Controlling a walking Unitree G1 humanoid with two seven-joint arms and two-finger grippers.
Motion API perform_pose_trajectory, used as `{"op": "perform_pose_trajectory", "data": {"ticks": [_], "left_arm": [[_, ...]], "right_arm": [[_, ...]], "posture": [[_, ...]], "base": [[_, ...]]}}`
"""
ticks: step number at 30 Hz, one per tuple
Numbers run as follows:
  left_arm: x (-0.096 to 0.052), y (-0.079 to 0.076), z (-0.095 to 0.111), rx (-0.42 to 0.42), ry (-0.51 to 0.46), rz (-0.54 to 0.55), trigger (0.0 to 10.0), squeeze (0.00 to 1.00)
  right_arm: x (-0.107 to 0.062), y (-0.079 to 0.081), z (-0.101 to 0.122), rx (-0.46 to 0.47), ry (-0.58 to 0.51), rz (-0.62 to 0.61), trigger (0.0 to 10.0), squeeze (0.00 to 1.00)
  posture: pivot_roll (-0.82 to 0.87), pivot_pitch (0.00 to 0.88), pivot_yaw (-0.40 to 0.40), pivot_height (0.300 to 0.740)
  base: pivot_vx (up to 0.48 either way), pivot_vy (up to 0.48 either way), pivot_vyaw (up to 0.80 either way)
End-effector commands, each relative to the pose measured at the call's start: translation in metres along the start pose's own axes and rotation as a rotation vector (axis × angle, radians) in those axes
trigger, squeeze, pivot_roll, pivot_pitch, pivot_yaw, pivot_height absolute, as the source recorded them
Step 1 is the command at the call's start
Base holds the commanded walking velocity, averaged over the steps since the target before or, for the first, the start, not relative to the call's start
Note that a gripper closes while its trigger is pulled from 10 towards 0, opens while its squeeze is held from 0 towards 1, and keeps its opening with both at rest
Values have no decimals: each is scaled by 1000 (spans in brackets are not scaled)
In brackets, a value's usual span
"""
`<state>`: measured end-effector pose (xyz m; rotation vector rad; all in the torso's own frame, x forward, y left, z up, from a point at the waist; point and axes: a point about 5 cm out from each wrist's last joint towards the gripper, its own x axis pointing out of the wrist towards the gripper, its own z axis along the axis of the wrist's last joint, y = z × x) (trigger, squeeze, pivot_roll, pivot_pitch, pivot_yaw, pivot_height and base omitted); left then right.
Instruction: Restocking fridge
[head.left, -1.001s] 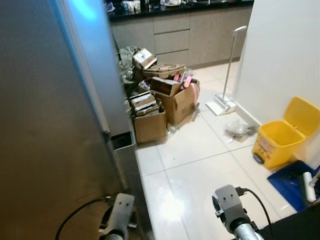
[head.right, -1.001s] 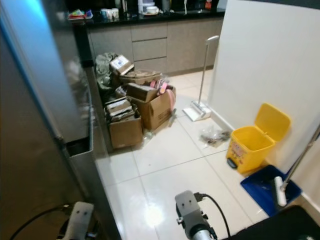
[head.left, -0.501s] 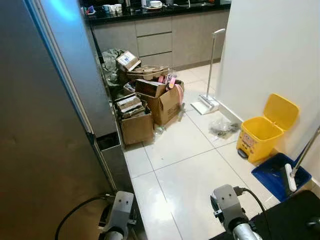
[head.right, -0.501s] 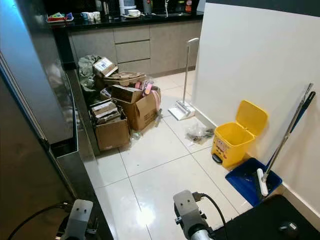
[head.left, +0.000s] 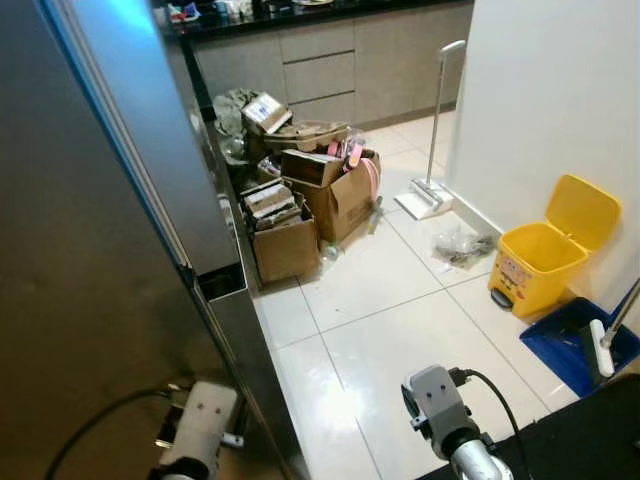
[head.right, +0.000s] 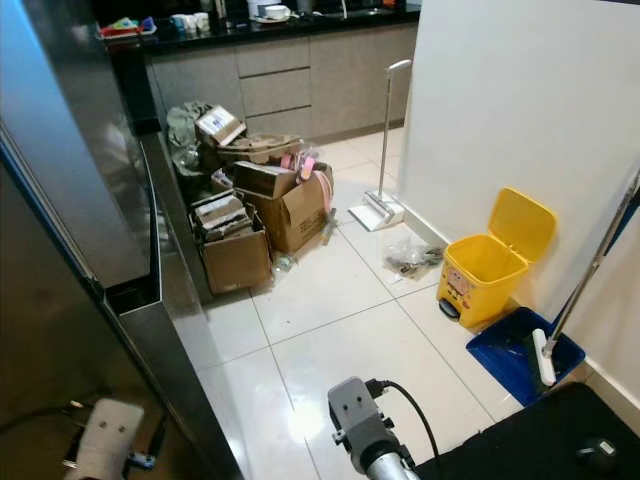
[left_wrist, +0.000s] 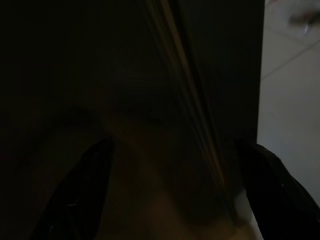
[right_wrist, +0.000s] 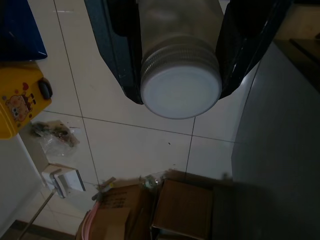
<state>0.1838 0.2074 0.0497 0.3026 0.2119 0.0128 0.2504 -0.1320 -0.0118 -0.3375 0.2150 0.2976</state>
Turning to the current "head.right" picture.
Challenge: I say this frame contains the large cardboard box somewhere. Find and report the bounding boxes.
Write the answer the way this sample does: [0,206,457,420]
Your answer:
[234,159,334,256]

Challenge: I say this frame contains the small cardboard box with papers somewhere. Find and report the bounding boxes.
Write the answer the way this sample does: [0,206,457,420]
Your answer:
[191,192,274,296]

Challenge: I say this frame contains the cardboard box with white label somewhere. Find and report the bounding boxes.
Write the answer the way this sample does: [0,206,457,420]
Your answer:
[194,104,304,167]

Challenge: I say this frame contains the white cups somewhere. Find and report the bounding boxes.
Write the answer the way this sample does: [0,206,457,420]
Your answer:
[171,12,212,34]

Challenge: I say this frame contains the yellow pedal bin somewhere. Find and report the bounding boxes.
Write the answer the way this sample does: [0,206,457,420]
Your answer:
[435,186,559,332]

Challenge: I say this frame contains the red tray with items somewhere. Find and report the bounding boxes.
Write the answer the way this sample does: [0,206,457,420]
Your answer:
[99,16,157,42]

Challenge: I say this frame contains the white bowl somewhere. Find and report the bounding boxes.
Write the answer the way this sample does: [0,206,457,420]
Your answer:
[249,3,292,24]

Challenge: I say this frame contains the blue plastic tray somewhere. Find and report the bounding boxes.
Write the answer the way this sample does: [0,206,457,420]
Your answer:
[465,305,588,408]

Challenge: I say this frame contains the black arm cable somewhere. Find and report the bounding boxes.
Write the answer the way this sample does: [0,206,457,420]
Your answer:
[0,404,83,443]
[369,378,442,467]

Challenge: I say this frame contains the long-handled dustpan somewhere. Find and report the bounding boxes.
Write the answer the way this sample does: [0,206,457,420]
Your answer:
[349,58,414,234]

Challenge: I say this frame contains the grey cabinet with black countertop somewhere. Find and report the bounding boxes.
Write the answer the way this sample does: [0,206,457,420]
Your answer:
[95,0,421,143]

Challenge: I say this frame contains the crumpled clear plastic bag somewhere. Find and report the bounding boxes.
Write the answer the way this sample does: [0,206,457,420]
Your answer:
[384,235,447,280]

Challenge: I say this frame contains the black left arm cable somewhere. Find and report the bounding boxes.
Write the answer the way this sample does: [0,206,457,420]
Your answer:
[0,404,83,443]

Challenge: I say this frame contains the clear plastic bottle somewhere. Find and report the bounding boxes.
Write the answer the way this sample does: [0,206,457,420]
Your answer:
[271,252,300,277]

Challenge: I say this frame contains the green grey bag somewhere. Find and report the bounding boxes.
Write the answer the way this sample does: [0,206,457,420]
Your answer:
[167,100,212,153]

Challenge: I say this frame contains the silver two-door fridge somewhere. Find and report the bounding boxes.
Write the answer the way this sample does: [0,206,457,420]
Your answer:
[0,0,247,480]

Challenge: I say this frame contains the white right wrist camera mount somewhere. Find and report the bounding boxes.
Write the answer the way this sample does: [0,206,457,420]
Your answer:
[326,376,392,457]

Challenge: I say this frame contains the black floor mat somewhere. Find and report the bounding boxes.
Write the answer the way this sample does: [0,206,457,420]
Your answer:
[414,380,640,480]

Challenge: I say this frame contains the mop with white head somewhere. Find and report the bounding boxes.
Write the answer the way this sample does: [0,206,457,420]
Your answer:
[529,168,640,390]

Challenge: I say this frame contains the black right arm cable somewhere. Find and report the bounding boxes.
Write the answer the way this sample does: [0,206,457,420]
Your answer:
[369,378,442,467]

